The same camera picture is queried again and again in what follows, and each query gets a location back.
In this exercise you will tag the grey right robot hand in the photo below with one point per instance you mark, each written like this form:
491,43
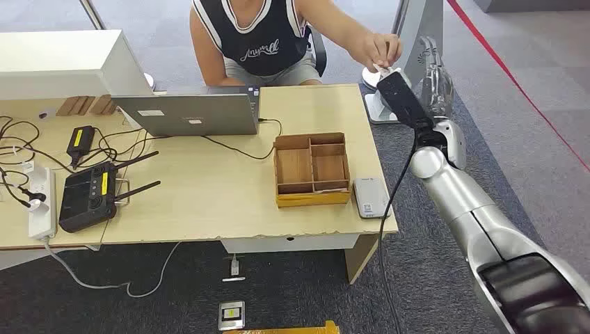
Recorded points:
435,83

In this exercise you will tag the person's left hand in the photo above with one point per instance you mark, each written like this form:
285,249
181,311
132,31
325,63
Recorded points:
380,48

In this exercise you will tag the white ID card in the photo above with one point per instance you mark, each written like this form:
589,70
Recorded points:
381,69

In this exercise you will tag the person's left forearm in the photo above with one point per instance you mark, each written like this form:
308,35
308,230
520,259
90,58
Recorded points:
332,23

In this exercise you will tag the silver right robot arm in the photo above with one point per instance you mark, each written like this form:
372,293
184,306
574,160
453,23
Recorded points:
461,203

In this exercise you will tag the person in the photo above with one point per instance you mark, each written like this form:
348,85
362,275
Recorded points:
262,41

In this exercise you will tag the grey card reader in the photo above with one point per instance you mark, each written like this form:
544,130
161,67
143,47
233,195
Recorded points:
371,196

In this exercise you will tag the white round stand base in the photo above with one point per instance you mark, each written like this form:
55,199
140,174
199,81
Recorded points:
368,80

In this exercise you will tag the silver display on stand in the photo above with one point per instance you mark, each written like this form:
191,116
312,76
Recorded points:
421,18

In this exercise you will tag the red floor tape line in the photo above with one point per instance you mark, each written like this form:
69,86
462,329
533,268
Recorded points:
507,70

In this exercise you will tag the grey low platform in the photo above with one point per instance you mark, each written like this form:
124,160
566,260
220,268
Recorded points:
530,4

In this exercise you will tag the wooden compartment tray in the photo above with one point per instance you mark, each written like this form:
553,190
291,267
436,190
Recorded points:
295,166

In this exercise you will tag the grey laptop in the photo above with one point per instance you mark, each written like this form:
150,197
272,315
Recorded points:
193,115

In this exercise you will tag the light wooden desk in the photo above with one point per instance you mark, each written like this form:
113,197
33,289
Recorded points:
207,184

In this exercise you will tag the white round object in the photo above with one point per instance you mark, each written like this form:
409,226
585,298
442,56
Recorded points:
149,80

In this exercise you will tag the white floor socket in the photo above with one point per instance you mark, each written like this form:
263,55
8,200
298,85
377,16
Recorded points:
234,267

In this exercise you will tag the wooden block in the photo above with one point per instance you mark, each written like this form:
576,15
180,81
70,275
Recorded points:
103,105
73,106

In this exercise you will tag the yellow cardboard box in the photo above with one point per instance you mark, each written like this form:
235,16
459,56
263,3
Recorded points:
295,330

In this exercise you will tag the grey metal pole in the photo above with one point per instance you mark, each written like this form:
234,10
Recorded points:
92,14

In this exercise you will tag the silver floor plate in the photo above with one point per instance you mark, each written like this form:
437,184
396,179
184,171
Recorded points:
231,315

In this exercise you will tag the black power adapter yellow label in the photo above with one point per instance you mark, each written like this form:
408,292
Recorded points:
80,140

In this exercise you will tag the white cabinet box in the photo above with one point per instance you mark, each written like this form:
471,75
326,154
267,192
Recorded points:
60,60

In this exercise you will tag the black remote controller with antennas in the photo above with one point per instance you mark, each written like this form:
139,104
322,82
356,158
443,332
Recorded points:
85,198

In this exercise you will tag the white power strip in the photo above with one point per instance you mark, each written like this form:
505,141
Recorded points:
41,221

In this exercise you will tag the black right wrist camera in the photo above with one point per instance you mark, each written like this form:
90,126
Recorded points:
401,99

